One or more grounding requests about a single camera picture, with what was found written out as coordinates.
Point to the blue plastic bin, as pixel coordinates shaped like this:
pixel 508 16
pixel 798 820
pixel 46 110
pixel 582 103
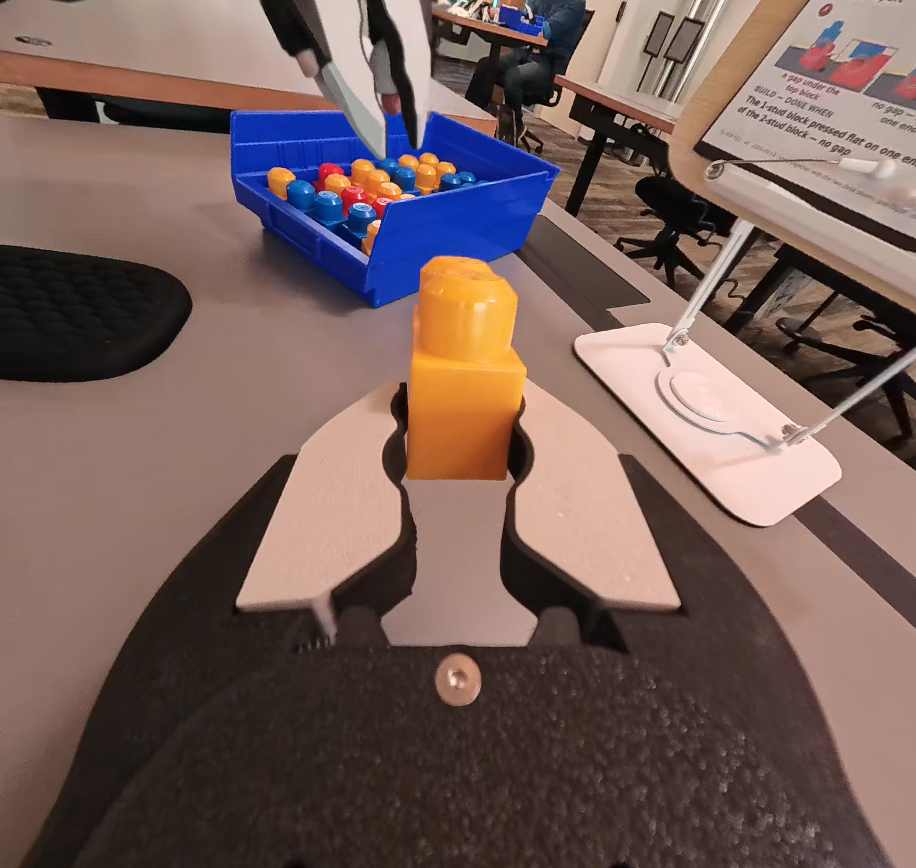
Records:
pixel 519 18
pixel 465 238

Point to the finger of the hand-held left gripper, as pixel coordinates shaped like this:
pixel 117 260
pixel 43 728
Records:
pixel 421 38
pixel 343 59

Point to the orange two-stud mega block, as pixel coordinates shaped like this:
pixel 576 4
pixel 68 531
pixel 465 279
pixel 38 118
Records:
pixel 461 403

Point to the black office chair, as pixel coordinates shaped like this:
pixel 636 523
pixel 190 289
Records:
pixel 665 210
pixel 844 346
pixel 583 52

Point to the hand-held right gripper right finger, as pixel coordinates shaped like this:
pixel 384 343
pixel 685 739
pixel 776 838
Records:
pixel 594 524

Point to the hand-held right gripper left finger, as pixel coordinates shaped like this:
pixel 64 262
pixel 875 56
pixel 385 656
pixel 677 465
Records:
pixel 329 517

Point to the orange one-stud mega block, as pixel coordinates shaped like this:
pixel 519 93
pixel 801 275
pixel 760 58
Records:
pixel 372 238

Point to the printed instruction sheet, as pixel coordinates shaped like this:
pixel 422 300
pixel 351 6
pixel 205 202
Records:
pixel 844 95

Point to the round table grommet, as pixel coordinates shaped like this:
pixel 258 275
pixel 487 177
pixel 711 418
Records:
pixel 33 41

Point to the wood-edged office desk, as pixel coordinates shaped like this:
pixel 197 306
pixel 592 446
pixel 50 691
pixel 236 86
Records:
pixel 615 102
pixel 486 29
pixel 179 31

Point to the framed floor sign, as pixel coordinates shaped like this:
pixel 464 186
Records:
pixel 687 38
pixel 658 34

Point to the pile of colourful mega blocks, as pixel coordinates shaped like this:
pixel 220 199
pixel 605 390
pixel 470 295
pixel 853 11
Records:
pixel 358 188

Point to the person's left hand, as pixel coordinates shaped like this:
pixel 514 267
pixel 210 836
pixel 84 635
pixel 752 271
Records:
pixel 391 104

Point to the large black textured mat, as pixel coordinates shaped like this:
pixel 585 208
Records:
pixel 79 310

